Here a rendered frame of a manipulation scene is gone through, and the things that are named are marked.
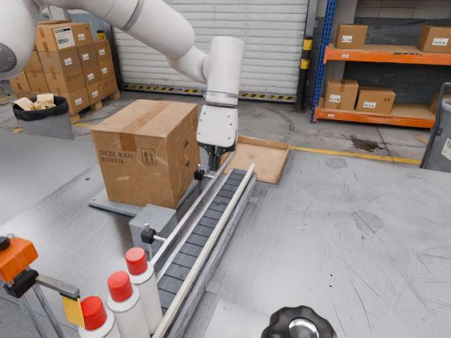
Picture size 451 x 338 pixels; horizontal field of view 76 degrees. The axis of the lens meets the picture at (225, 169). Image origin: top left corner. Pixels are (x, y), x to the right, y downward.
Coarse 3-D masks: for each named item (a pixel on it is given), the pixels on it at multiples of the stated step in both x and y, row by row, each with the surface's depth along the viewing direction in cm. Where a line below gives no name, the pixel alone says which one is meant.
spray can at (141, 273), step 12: (132, 252) 50; (144, 252) 50; (132, 264) 48; (144, 264) 50; (132, 276) 50; (144, 276) 50; (144, 288) 51; (156, 288) 54; (144, 300) 52; (156, 300) 55; (144, 312) 54; (156, 312) 56; (156, 324) 57
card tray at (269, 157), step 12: (240, 144) 142; (252, 144) 142; (264, 144) 140; (276, 144) 137; (288, 144) 135; (228, 156) 131; (240, 156) 131; (252, 156) 131; (264, 156) 131; (276, 156) 131; (228, 168) 122; (240, 168) 122; (264, 168) 122; (276, 168) 122; (264, 180) 114; (276, 180) 114
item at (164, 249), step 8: (232, 152) 107; (224, 168) 98; (216, 176) 93; (208, 184) 89; (208, 192) 88; (200, 200) 82; (192, 208) 79; (184, 224) 74; (176, 232) 71; (168, 240) 69; (160, 248) 67; (168, 248) 68; (160, 256) 65; (152, 264) 63
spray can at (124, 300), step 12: (120, 276) 45; (120, 288) 44; (132, 288) 47; (108, 300) 46; (120, 300) 45; (132, 300) 46; (120, 312) 45; (132, 312) 46; (120, 324) 47; (132, 324) 48; (144, 324) 51; (132, 336) 49; (144, 336) 51
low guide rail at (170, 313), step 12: (252, 168) 107; (240, 192) 95; (228, 216) 86; (216, 228) 79; (204, 252) 72; (192, 276) 66; (180, 288) 63; (180, 300) 61; (168, 312) 58; (168, 324) 58; (156, 336) 54
